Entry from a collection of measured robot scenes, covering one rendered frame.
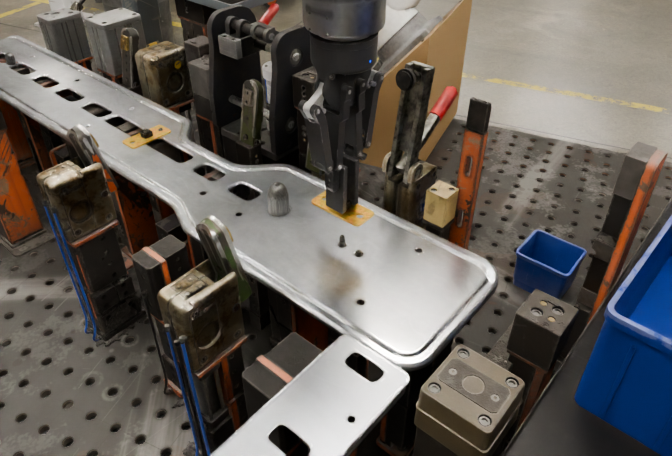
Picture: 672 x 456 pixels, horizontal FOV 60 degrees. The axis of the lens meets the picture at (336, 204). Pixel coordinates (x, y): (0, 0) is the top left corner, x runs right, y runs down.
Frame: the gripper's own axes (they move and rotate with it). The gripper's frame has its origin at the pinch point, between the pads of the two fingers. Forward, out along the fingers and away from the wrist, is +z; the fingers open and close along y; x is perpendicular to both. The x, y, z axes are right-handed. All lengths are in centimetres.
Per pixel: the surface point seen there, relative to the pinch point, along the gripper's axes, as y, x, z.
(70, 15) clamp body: -18, -102, 5
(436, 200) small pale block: -11.0, 8.0, 5.0
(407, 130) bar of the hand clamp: -14.9, -0.2, -1.4
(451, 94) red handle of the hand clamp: -25.0, 0.7, -3.7
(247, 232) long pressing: 6.6, -12.2, 10.7
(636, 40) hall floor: -402, -59, 109
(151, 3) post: -35, -92, 4
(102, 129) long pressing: 4, -55, 11
